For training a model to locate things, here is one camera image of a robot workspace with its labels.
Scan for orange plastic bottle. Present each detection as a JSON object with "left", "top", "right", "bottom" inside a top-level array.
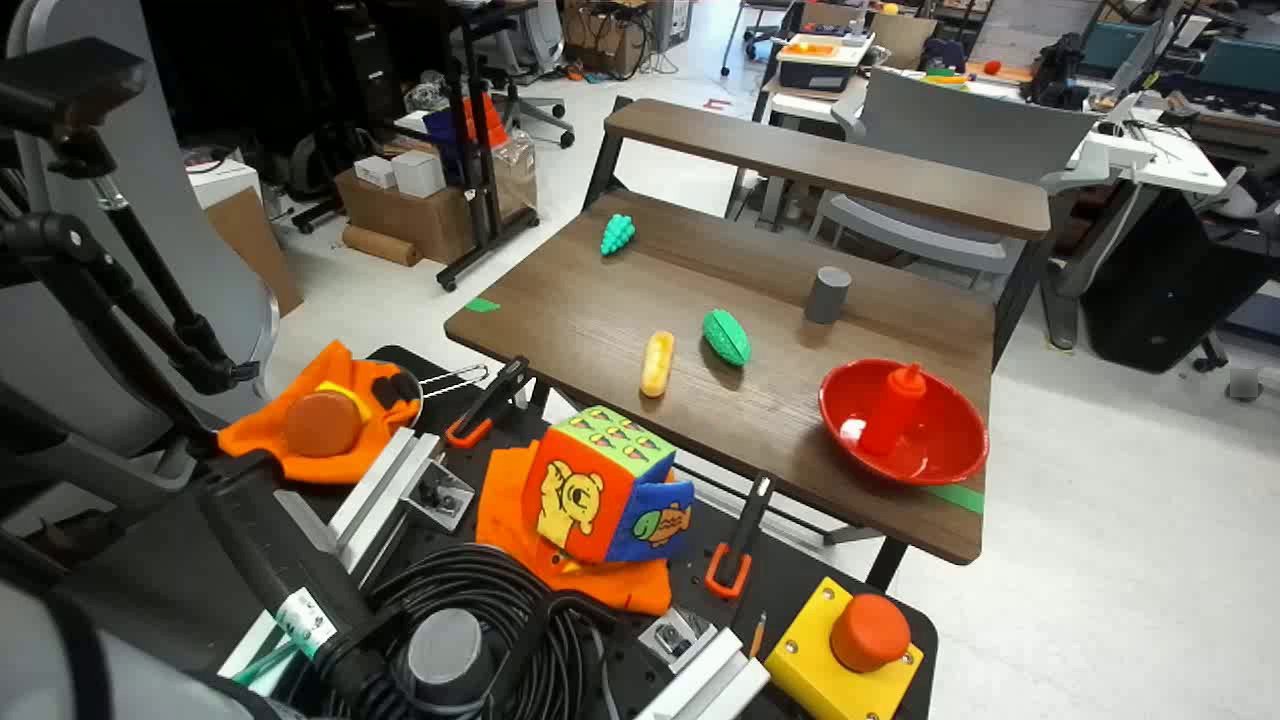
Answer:
[{"left": 853, "top": 361, "right": 938, "bottom": 464}]

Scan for red plastic bowl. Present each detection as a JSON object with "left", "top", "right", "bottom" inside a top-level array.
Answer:
[{"left": 816, "top": 355, "right": 994, "bottom": 493}]

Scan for yellow toy corn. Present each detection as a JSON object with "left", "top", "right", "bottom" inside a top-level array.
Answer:
[{"left": 635, "top": 327, "right": 680, "bottom": 403}]

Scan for dark wooden table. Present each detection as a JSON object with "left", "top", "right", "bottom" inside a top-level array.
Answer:
[{"left": 440, "top": 189, "right": 999, "bottom": 567}]

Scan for dark green toy vegetable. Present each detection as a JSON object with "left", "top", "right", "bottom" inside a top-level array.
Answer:
[{"left": 702, "top": 308, "right": 757, "bottom": 372}]

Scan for teal green toy vegetable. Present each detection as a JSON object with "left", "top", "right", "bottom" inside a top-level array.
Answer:
[{"left": 597, "top": 206, "right": 639, "bottom": 260}]

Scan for colourful soft toy cube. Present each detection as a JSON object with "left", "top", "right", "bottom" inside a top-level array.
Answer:
[{"left": 516, "top": 403, "right": 702, "bottom": 570}]

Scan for black orange bar clamp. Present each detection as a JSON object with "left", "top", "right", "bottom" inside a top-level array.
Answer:
[
  {"left": 702, "top": 472, "right": 776, "bottom": 603},
  {"left": 440, "top": 351, "right": 532, "bottom": 450}
]

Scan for grey cylinder block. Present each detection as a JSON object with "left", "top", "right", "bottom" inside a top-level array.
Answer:
[{"left": 801, "top": 263, "right": 856, "bottom": 327}]

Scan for printed marker card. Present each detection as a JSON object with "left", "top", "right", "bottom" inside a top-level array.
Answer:
[
  {"left": 635, "top": 603, "right": 722, "bottom": 677},
  {"left": 402, "top": 458, "right": 482, "bottom": 530}
]

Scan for black base board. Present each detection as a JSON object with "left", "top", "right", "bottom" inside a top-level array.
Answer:
[{"left": 264, "top": 340, "right": 939, "bottom": 720}]

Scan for brown cardboard box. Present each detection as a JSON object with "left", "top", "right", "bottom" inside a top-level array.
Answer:
[{"left": 334, "top": 133, "right": 540, "bottom": 263}]

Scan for black metal stand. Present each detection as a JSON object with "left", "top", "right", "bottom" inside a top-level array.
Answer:
[{"left": 431, "top": 0, "right": 544, "bottom": 297}]

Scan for raised wooden shelf board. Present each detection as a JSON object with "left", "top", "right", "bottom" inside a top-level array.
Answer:
[{"left": 603, "top": 95, "right": 1058, "bottom": 243}]

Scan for cardboard tube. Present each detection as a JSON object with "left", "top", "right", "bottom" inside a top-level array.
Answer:
[{"left": 340, "top": 219, "right": 424, "bottom": 271}]

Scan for white small boxes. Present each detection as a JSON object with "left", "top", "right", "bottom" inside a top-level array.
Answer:
[{"left": 353, "top": 145, "right": 454, "bottom": 205}]

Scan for long green tape strip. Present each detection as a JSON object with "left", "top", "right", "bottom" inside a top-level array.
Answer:
[{"left": 927, "top": 479, "right": 988, "bottom": 518}]

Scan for red emergency stop button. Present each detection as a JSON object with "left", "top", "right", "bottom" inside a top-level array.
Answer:
[{"left": 828, "top": 592, "right": 916, "bottom": 677}]

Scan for grey round knob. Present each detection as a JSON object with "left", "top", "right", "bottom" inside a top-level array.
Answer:
[{"left": 391, "top": 603, "right": 502, "bottom": 716}]

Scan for yellow emergency stop box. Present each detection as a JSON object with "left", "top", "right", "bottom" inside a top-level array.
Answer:
[{"left": 766, "top": 577, "right": 927, "bottom": 720}]

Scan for orange plush cloth toy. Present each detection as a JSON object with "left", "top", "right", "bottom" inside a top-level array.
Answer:
[{"left": 218, "top": 340, "right": 424, "bottom": 489}]

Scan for grey chair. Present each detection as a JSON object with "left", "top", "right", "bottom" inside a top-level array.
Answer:
[{"left": 814, "top": 69, "right": 1101, "bottom": 292}]

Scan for leaning cardboard panel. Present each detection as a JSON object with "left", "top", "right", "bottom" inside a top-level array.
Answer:
[{"left": 198, "top": 184, "right": 307, "bottom": 321}]

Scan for black bin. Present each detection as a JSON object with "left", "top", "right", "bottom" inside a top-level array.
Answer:
[{"left": 1075, "top": 190, "right": 1278, "bottom": 375}]

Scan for grey rounded panel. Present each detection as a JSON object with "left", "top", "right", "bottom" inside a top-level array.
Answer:
[{"left": 0, "top": 0, "right": 281, "bottom": 442}]

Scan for aluminium extrusion rail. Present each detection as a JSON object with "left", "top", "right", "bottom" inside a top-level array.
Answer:
[
  {"left": 635, "top": 624, "right": 776, "bottom": 720},
  {"left": 330, "top": 426, "right": 445, "bottom": 577}
]

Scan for black coiled cable bundle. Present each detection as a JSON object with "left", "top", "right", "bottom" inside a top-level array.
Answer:
[{"left": 285, "top": 534, "right": 634, "bottom": 720}]

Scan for black camera tripod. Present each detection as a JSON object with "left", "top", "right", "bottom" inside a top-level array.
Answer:
[{"left": 0, "top": 37, "right": 272, "bottom": 403}]

